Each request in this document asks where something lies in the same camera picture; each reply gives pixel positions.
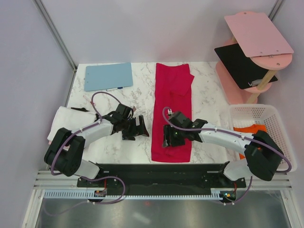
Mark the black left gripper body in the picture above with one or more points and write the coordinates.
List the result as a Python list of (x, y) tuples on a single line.
[(129, 128)]

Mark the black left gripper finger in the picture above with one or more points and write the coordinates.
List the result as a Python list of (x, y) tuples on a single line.
[(142, 128), (128, 138)]

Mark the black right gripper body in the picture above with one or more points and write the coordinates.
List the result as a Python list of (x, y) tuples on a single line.
[(178, 137)]

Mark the magenta t shirt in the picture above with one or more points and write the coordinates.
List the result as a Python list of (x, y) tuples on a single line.
[(173, 90)]

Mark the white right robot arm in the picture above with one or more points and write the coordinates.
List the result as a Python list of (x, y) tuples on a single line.
[(262, 155)]

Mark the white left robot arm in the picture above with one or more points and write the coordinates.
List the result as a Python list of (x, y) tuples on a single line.
[(65, 153)]

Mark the blue white pen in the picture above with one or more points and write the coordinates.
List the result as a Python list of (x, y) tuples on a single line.
[(114, 89)]

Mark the light blue mat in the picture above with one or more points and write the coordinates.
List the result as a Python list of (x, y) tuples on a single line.
[(103, 77)]

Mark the white folded t shirt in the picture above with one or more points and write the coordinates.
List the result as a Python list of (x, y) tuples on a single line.
[(70, 119)]

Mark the white plastic basket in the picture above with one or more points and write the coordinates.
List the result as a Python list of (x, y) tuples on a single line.
[(246, 115)]

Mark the orange t shirt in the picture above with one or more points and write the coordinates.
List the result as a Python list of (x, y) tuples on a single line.
[(251, 129)]

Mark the black board on shelf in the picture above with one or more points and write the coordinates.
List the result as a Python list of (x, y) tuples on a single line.
[(243, 70)]

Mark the pink tiered shelf stand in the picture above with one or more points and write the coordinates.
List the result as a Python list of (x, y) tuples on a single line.
[(263, 43)]

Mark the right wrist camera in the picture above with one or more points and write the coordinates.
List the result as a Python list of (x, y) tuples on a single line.
[(180, 120)]

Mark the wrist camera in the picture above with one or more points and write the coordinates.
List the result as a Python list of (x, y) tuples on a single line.
[(180, 120), (125, 112)]

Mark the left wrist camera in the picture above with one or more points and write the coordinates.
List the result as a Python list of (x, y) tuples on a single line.
[(125, 112)]

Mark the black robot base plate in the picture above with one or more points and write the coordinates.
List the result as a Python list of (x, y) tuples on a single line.
[(162, 178)]

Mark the white slotted cable duct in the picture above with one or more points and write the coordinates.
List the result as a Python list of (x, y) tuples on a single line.
[(95, 195)]

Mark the aluminium frame rails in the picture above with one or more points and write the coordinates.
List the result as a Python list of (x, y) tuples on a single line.
[(45, 180)]

